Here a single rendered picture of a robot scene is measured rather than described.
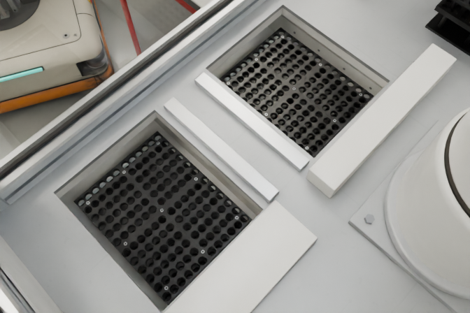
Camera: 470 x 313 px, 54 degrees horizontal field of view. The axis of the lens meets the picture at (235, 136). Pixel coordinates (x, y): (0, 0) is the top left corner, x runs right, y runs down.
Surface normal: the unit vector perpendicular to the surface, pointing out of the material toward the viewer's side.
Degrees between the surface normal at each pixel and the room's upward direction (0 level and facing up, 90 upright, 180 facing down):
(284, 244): 0
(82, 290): 0
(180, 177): 0
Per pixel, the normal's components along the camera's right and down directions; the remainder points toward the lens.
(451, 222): -0.87, 0.44
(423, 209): -0.98, 0.16
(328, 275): 0.00, -0.45
